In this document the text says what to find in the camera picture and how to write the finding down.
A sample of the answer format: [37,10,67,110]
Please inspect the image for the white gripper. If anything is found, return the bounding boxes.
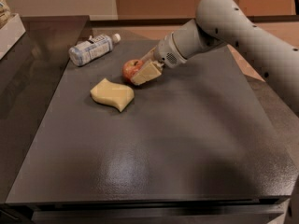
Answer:
[130,33,187,86]

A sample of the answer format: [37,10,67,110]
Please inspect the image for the red apple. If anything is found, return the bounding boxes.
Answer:
[122,59,143,83]

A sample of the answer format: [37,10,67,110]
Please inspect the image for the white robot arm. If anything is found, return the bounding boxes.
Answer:
[130,0,299,113]

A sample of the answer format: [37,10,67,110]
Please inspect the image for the yellow sponge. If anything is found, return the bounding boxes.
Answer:
[90,78,135,112]

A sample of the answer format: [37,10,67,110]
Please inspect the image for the clear plastic water bottle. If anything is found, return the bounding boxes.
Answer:
[68,34,121,67]

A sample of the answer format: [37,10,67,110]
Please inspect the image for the white box at left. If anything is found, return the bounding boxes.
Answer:
[0,13,26,60]

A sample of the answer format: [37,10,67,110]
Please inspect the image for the packaged item on box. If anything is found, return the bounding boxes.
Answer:
[0,0,11,29]

